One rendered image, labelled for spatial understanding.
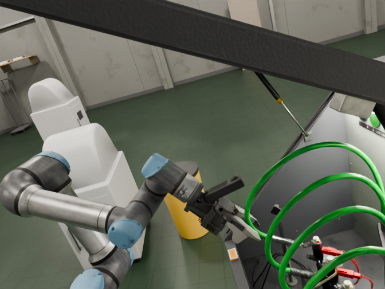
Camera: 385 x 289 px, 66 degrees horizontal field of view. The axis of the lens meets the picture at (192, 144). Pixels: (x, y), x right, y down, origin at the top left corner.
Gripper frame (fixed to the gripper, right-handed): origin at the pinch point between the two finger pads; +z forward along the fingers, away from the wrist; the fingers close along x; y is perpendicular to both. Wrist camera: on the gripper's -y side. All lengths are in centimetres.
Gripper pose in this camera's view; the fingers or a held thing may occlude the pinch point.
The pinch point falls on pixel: (258, 229)
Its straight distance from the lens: 86.0
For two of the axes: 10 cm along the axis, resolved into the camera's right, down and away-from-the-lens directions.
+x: -1.8, 2.1, -9.6
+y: -5.3, 8.0, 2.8
